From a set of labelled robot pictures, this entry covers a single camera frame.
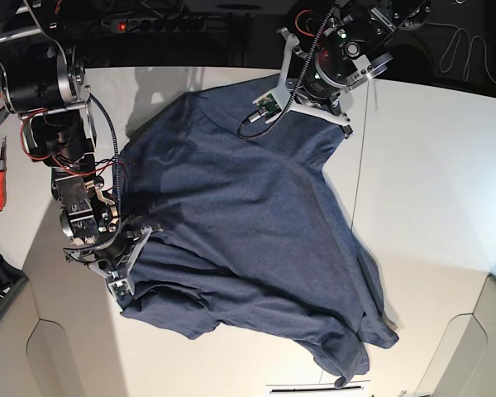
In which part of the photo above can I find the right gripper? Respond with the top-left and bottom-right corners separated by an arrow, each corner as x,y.
64,221 -> 163,285

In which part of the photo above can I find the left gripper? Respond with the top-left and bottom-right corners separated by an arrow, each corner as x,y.
276,27 -> 354,139

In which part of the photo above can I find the blue grey t-shirt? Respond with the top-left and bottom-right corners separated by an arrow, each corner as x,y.
121,75 -> 398,386

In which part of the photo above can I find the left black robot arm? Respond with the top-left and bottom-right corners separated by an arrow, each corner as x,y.
267,1 -> 432,137

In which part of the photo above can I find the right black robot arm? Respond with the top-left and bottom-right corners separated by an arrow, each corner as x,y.
0,1 -> 154,298

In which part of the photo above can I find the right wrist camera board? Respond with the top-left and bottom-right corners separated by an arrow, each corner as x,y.
107,277 -> 135,299

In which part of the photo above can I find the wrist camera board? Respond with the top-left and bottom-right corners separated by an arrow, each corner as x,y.
255,93 -> 282,123
107,277 -> 135,299

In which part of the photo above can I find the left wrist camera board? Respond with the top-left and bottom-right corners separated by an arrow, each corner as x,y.
255,93 -> 282,123

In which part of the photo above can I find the orange handled screwdriver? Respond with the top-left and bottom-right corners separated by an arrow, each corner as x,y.
0,137 -> 7,212

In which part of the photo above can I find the white power strip red switch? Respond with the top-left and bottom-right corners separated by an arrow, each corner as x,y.
101,16 -> 205,34

